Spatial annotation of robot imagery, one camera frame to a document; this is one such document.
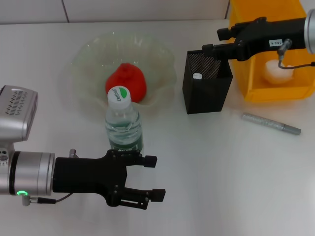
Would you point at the yellow plastic bin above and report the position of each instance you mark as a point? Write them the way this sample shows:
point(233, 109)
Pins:
point(270, 96)

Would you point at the black mesh pen holder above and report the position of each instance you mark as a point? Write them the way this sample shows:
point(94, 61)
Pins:
point(204, 98)

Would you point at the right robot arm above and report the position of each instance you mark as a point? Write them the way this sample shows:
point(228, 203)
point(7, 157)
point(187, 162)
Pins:
point(310, 32)

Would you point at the white paper ball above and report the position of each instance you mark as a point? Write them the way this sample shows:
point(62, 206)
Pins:
point(273, 73)

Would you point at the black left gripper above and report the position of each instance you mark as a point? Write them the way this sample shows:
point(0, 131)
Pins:
point(86, 174)

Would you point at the green glass fruit plate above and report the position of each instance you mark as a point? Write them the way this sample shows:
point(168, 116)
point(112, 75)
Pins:
point(98, 61)

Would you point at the silver glitter pen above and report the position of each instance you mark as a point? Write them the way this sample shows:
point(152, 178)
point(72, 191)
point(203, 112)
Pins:
point(265, 121)

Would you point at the green utility knife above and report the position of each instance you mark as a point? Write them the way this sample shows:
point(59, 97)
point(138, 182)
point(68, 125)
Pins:
point(197, 76)

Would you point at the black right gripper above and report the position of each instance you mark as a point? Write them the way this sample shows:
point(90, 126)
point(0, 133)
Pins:
point(258, 37)

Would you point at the clear green-label water bottle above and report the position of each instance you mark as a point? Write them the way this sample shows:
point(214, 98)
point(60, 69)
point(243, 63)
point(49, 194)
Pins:
point(123, 127)

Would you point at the red-orange toy orange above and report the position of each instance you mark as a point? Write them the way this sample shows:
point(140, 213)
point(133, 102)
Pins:
point(128, 78)

